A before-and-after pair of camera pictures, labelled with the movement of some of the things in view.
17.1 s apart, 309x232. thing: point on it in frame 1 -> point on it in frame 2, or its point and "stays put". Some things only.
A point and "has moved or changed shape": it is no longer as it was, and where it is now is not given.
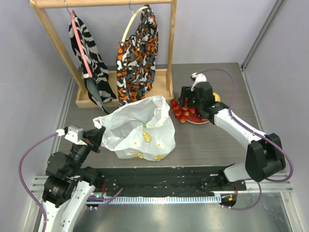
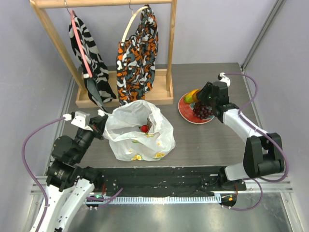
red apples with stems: x=181 y=112 -> x=146 y=128
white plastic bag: x=141 y=128 has moved or changed shape
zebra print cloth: x=98 y=86 stays put
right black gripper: x=190 y=98 -> x=205 y=90
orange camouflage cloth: x=136 y=61 stays put
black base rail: x=164 y=181 stays put
